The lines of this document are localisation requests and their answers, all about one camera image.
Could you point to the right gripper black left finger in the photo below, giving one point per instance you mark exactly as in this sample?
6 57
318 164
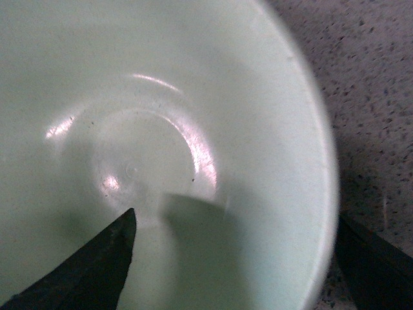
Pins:
92 278

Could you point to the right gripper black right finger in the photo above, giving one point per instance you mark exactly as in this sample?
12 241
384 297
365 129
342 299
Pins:
378 274

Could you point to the green bowl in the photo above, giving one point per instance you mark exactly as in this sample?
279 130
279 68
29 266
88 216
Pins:
202 116

